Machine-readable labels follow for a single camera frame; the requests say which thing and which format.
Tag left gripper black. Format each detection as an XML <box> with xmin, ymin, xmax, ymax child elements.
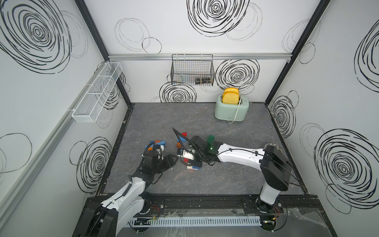
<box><xmin>151</xmin><ymin>153</ymin><xmax>178</xmax><ymax>175</ymax></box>

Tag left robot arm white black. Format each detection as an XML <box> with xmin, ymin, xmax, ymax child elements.
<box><xmin>73</xmin><ymin>149</ymin><xmax>179</xmax><ymax>237</ymax></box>

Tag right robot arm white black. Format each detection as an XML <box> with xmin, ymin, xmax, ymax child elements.
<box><xmin>177</xmin><ymin>136</ymin><xmax>292</xmax><ymax>213</ymax></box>

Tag green lego brick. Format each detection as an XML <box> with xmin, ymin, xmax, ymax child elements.
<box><xmin>207</xmin><ymin>135</ymin><xmax>215</xmax><ymax>144</ymax></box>

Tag light blue long lego brick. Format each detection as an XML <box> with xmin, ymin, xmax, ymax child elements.
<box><xmin>177</xmin><ymin>137</ymin><xmax>187</xmax><ymax>142</ymax></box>

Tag mint green toaster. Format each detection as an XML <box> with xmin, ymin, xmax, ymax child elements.
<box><xmin>214</xmin><ymin>95</ymin><xmax>250</xmax><ymax>121</ymax></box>

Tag yellow toast slice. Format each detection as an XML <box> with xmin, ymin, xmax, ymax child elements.
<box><xmin>222</xmin><ymin>87</ymin><xmax>240</xmax><ymax>105</ymax></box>

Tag patterned ceramic bowl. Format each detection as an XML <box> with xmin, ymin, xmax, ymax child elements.
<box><xmin>264</xmin><ymin>143</ymin><xmax>281</xmax><ymax>150</ymax></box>

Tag white toaster cable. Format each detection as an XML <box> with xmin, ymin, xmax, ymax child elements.
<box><xmin>228</xmin><ymin>95</ymin><xmax>243</xmax><ymax>124</ymax></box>

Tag white cable duct strip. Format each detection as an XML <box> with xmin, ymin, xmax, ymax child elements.
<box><xmin>126</xmin><ymin>216</ymin><xmax>262</xmax><ymax>228</ymax></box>

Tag black wire wall basket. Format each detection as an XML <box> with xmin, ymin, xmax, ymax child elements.
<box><xmin>170</xmin><ymin>59</ymin><xmax>215</xmax><ymax>87</ymax></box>

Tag white wire wall shelf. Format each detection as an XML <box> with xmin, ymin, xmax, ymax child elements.
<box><xmin>72</xmin><ymin>62</ymin><xmax>122</xmax><ymax>123</ymax></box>

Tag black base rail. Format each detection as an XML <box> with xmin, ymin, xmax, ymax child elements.
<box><xmin>88</xmin><ymin>194</ymin><xmax>322</xmax><ymax>215</ymax></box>

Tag grey wall rail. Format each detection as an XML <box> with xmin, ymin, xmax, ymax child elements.
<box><xmin>109</xmin><ymin>53</ymin><xmax>292</xmax><ymax>61</ymax></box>

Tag black corner frame post left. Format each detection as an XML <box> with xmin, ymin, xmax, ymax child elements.
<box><xmin>75</xmin><ymin>0</ymin><xmax>132</xmax><ymax>107</ymax></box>

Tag black corner frame post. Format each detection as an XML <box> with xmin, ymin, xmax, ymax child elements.
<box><xmin>265</xmin><ymin>0</ymin><xmax>331</xmax><ymax>107</ymax></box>
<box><xmin>75</xmin><ymin>0</ymin><xmax>132</xmax><ymax>107</ymax></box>

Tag black corner frame post right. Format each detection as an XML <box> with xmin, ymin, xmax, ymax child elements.
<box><xmin>265</xmin><ymin>0</ymin><xmax>331</xmax><ymax>107</ymax></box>

